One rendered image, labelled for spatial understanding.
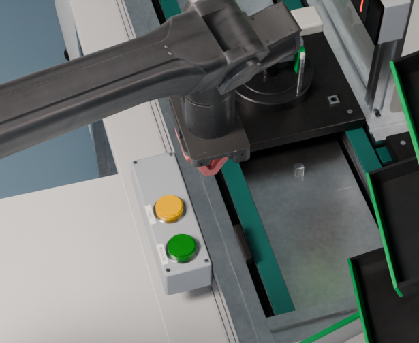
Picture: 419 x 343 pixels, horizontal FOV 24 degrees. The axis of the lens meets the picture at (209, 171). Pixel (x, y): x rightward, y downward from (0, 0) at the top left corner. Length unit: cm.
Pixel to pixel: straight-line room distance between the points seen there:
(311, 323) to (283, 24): 50
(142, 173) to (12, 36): 163
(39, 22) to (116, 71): 227
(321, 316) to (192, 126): 41
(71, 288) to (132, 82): 71
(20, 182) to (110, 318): 128
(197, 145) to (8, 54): 200
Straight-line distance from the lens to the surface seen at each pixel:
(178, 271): 139
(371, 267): 113
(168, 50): 87
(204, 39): 90
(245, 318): 136
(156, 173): 148
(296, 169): 152
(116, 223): 156
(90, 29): 183
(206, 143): 105
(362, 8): 140
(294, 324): 135
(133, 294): 149
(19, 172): 273
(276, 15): 101
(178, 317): 147
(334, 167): 156
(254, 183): 153
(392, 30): 137
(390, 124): 157
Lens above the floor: 215
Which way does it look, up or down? 53 degrees down
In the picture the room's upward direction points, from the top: straight up
